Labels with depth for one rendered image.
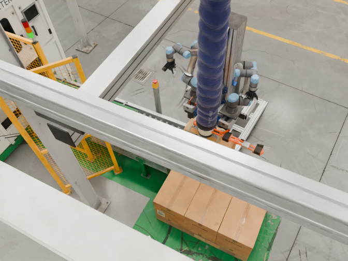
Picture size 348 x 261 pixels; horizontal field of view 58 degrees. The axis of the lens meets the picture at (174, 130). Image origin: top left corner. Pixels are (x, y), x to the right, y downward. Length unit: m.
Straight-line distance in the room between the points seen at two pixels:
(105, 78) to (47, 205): 0.64
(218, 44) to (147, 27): 1.06
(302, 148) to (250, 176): 4.14
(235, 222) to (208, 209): 0.32
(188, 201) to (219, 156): 2.85
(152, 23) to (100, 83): 0.43
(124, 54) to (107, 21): 5.76
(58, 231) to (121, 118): 0.36
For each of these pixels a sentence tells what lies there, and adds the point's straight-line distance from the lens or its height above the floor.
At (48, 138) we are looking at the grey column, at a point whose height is 1.72.
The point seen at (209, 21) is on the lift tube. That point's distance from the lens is 2.39.
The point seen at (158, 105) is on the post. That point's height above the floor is 0.59.
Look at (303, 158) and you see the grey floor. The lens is 4.90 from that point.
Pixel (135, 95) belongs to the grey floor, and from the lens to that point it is 5.44.
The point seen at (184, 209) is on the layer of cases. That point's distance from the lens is 3.68.
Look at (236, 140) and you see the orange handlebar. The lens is 3.37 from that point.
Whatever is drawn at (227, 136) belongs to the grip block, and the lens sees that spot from 3.38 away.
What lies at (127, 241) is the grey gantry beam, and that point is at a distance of 0.78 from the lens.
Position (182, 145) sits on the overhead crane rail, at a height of 3.21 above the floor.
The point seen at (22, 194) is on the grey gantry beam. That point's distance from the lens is 0.91.
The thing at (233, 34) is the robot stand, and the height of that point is 1.95.
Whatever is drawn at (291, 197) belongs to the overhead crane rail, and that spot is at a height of 3.21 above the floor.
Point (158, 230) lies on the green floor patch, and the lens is 4.19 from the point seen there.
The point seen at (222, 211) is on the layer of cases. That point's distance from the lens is 3.69.
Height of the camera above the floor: 3.95
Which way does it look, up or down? 54 degrees down
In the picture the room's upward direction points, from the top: 4 degrees counter-clockwise
